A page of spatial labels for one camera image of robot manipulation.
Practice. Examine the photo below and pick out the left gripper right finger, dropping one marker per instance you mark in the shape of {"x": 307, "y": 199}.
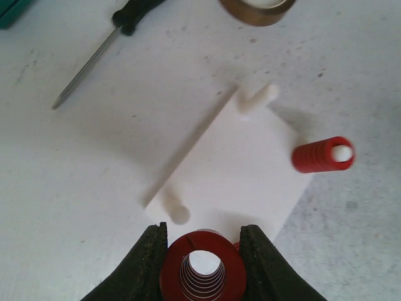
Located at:
{"x": 269, "y": 276}

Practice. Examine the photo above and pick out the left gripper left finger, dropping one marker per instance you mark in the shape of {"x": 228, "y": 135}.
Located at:
{"x": 137, "y": 276}

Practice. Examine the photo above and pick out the large red spring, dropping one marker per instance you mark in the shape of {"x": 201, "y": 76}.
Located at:
{"x": 202, "y": 265}

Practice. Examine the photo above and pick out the white peg base plate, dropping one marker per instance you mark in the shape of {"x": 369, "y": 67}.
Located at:
{"x": 239, "y": 172}

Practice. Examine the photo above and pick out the large black orange screwdriver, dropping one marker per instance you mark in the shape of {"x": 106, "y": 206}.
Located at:
{"x": 125, "y": 21}

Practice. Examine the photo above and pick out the brown tape roll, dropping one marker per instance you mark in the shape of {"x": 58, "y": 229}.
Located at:
{"x": 257, "y": 16}

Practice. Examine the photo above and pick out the green plastic case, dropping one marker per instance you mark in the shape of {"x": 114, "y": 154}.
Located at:
{"x": 11, "y": 10}

